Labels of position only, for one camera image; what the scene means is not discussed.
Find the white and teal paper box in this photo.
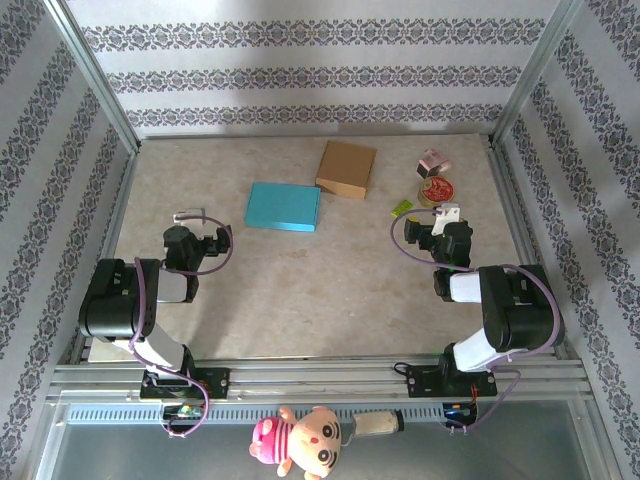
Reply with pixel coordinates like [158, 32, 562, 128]
[243, 182, 322, 233]

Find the brown cardboard box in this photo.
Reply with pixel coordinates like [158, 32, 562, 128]
[314, 139, 378, 200]

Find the small pink box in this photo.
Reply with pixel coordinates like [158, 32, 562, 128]
[416, 148, 453, 179]

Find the round red tin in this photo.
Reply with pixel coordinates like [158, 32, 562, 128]
[417, 175, 455, 207]

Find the small circuit board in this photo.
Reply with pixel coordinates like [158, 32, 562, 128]
[443, 402, 479, 420]
[160, 403, 205, 420]

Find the glass jar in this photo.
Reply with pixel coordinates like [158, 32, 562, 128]
[343, 409, 405, 444]

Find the grey metal sheet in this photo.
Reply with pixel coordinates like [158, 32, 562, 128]
[29, 403, 624, 480]

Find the pink plush doll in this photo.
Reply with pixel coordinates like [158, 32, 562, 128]
[248, 404, 344, 480]

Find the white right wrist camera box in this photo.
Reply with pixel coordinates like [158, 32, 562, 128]
[431, 202, 461, 236]

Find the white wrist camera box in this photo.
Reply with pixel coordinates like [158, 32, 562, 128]
[431, 202, 461, 236]
[172, 208, 207, 227]

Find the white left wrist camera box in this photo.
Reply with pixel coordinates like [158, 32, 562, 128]
[172, 208, 207, 227]

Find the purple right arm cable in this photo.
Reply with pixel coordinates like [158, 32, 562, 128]
[389, 207, 565, 436]

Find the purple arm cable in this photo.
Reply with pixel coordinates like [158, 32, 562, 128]
[389, 207, 565, 436]
[127, 213, 236, 440]

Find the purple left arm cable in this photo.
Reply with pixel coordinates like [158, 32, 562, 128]
[127, 213, 236, 440]

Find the aluminium side rail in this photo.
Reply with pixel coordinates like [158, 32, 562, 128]
[67, 149, 141, 365]
[485, 142, 584, 364]

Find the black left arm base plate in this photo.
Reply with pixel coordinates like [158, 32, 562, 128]
[138, 367, 232, 401]

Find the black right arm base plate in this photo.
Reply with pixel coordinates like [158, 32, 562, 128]
[405, 364, 500, 400]

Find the grey slotted cable duct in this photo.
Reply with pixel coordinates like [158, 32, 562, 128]
[64, 402, 481, 427]

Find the aluminium frame post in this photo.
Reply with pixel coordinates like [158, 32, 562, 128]
[488, 0, 585, 149]
[42, 0, 143, 154]

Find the aluminium front rail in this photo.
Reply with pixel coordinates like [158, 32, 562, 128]
[45, 352, 596, 405]

